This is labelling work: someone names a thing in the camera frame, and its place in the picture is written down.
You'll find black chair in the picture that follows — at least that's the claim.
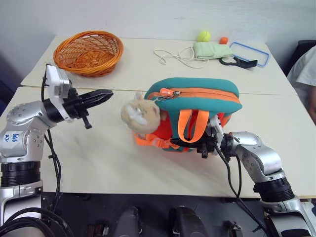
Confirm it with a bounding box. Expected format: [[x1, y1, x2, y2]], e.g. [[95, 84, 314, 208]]
[[283, 39, 316, 77]]

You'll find white drawstring cord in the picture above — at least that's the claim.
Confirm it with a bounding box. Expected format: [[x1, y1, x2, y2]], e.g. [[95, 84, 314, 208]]
[[153, 46, 209, 70]]

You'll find person in white shirt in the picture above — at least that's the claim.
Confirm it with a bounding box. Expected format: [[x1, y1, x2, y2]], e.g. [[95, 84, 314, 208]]
[[287, 45, 316, 125]]

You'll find light green cloth pouch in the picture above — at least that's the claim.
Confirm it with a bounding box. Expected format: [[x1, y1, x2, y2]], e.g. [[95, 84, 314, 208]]
[[192, 41, 234, 61]]

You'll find orange and teal backpack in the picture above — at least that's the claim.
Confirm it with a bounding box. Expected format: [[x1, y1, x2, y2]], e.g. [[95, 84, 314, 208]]
[[133, 77, 243, 153]]

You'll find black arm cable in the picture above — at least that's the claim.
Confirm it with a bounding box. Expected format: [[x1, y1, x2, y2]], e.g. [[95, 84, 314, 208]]
[[212, 140, 270, 235], [40, 64, 75, 237]]

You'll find blue-rimmed clear container lid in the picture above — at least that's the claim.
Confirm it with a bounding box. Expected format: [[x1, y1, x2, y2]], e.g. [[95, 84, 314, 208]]
[[229, 41, 272, 68]]

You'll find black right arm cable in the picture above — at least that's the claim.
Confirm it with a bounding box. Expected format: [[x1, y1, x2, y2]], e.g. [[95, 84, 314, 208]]
[[212, 140, 270, 235]]

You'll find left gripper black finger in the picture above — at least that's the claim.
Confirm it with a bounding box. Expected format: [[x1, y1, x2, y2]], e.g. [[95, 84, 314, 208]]
[[82, 96, 113, 111], [79, 89, 115, 103]]

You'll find yellow-green tennis ball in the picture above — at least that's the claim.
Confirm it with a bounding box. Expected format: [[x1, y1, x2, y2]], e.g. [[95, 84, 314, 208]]
[[197, 30, 211, 43]]

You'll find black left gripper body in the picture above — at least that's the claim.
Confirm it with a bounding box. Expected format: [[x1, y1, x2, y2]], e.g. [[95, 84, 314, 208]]
[[62, 87, 93, 130]]

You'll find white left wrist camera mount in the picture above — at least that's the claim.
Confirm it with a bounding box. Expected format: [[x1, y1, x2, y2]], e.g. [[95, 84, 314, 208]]
[[45, 64, 75, 123]]

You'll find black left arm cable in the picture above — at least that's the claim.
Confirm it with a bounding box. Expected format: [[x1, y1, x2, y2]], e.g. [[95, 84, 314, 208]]
[[40, 64, 75, 237]]

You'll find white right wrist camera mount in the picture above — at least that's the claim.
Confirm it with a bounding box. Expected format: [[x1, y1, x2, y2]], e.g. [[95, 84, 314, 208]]
[[208, 115, 226, 136]]

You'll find beige hamster plush toy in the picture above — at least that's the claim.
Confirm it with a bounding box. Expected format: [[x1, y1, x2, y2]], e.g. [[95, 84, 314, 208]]
[[119, 92, 167, 135]]

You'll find dark rounded shape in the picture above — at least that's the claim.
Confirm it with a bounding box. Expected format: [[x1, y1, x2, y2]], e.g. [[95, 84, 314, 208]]
[[168, 205, 208, 237], [116, 205, 144, 237]]

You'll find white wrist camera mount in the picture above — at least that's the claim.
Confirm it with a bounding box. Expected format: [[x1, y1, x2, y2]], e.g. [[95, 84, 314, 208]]
[[208, 115, 226, 136], [45, 64, 75, 123]]

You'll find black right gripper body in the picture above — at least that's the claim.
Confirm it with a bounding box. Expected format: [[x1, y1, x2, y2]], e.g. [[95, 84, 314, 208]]
[[196, 127, 220, 159]]

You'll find black plastic opener tool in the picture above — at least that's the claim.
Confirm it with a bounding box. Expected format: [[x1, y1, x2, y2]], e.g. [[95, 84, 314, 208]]
[[219, 56, 258, 70]]

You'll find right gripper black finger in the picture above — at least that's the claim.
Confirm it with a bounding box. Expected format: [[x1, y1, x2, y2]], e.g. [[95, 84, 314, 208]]
[[170, 137, 198, 149]]

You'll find orange wicker basket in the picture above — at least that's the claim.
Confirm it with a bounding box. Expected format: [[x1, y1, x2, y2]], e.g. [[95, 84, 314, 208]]
[[53, 30, 124, 78]]

